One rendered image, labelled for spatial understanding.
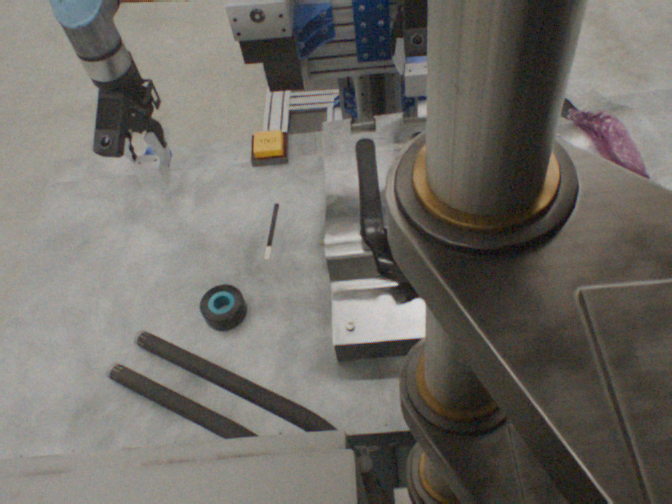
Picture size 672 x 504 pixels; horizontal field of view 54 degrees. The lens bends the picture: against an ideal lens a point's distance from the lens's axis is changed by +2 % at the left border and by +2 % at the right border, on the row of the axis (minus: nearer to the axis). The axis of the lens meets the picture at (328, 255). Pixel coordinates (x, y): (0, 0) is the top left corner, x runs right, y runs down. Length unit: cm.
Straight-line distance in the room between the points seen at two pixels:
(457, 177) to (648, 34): 282
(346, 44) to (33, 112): 182
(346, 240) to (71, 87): 232
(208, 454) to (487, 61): 24
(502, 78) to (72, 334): 112
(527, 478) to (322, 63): 138
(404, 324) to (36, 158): 216
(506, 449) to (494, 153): 31
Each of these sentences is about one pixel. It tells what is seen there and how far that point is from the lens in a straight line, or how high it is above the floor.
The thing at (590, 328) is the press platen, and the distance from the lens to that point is 31.
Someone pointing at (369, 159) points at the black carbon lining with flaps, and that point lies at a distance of 127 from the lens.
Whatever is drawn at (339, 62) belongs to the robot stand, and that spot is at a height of 73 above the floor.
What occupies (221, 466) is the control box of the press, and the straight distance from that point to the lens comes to 36.
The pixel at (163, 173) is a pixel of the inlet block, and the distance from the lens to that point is 128.
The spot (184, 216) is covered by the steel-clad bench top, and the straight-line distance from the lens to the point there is 137.
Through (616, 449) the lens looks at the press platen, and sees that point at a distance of 29.
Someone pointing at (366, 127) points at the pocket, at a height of 87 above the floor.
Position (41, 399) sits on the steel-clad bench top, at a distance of 126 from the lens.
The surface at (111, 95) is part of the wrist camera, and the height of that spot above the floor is 112.
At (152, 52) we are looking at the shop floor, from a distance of 327.
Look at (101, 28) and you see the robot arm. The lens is 110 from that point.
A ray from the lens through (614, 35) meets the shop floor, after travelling 308.
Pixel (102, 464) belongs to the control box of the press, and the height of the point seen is 146.
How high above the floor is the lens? 180
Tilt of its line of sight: 54 degrees down
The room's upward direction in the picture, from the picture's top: 12 degrees counter-clockwise
